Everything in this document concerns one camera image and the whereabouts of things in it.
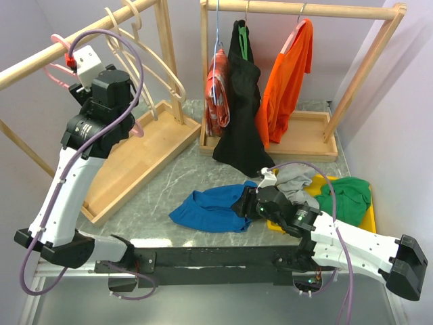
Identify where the blue tank top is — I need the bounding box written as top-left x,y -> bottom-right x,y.
168,181 -> 256,233

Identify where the pink plastic hanger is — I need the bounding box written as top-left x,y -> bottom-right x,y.
42,33 -> 144,138

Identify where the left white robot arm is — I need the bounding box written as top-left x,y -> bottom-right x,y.
14,68 -> 137,272

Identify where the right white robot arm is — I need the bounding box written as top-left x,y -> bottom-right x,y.
231,186 -> 428,301

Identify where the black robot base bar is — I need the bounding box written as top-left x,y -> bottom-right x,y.
93,244 -> 325,294

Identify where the front beige plastic hanger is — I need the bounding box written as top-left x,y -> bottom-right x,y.
105,7 -> 158,121

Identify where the beige plastic hanger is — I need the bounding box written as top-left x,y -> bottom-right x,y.
119,0 -> 186,102
105,7 -> 158,121

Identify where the rear beige plastic hanger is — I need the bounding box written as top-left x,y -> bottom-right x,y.
119,0 -> 186,102

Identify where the green hanger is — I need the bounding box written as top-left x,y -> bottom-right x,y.
238,24 -> 254,63

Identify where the pink hanger with metal hook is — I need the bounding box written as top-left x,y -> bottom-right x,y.
280,3 -> 307,54

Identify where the grey garment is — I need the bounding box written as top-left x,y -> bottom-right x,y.
276,164 -> 319,209

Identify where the yellow plastic tray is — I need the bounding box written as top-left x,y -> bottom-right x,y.
267,174 -> 376,234

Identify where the black garment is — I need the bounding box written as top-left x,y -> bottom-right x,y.
212,20 -> 274,178

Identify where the left wooden clothes rack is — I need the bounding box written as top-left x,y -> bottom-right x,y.
0,0 -> 202,228

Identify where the wooden clothes rack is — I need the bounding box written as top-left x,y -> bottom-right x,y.
200,1 -> 407,163
0,0 -> 202,228

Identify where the right wooden clothes rack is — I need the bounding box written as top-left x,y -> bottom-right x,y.
200,1 -> 407,163

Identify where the orange t-shirt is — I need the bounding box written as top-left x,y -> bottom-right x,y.
255,19 -> 314,148

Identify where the green garment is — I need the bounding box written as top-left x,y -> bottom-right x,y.
331,177 -> 371,227

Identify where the red patterned garment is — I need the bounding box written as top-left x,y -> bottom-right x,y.
204,49 -> 230,136

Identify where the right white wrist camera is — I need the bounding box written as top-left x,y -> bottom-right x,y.
257,167 -> 277,189

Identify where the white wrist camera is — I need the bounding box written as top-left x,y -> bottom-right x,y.
65,45 -> 105,92
257,167 -> 277,189

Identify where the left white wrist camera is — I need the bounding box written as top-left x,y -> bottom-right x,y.
65,45 -> 105,92

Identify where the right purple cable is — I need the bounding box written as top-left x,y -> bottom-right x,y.
265,160 -> 356,325

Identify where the blue wire hanger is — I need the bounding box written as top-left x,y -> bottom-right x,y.
211,0 -> 223,106

